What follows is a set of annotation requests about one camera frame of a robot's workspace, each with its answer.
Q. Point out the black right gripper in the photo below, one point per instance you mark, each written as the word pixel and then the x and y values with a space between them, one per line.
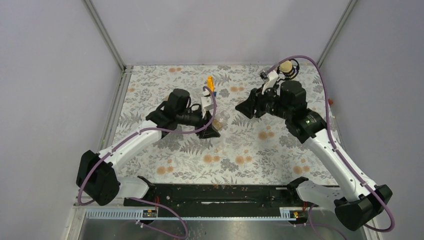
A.
pixel 255 101

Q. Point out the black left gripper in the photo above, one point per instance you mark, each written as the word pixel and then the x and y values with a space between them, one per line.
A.
pixel 209 131

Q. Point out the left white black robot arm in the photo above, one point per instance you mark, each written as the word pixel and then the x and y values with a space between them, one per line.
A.
pixel 97 172

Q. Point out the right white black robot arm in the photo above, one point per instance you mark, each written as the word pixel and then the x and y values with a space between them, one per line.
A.
pixel 359 198

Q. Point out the blue yellow toy block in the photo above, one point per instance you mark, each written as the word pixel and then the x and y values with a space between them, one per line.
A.
pixel 211 85

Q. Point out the floral patterned table mat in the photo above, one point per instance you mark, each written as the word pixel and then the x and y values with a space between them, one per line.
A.
pixel 258 151

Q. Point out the cream foam studio microphone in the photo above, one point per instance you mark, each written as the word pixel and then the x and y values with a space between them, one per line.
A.
pixel 288 69

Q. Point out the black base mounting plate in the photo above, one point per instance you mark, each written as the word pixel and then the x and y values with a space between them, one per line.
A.
pixel 224 199

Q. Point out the white slotted cable duct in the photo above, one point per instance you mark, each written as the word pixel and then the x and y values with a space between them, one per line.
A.
pixel 151 214

